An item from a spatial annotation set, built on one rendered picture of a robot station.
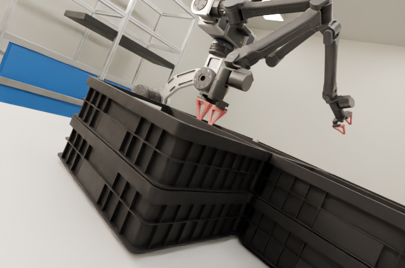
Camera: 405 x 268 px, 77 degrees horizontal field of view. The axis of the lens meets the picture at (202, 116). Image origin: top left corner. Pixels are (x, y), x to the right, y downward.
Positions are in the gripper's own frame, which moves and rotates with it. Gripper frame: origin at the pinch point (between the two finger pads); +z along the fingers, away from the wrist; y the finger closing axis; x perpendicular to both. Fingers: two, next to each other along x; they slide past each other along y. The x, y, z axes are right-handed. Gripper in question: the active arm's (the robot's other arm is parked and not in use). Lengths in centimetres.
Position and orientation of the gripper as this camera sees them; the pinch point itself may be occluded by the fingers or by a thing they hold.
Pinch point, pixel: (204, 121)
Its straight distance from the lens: 89.4
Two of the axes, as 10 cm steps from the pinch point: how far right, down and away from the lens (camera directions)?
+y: 6.3, 2.6, 7.4
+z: -4.0, 9.2, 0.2
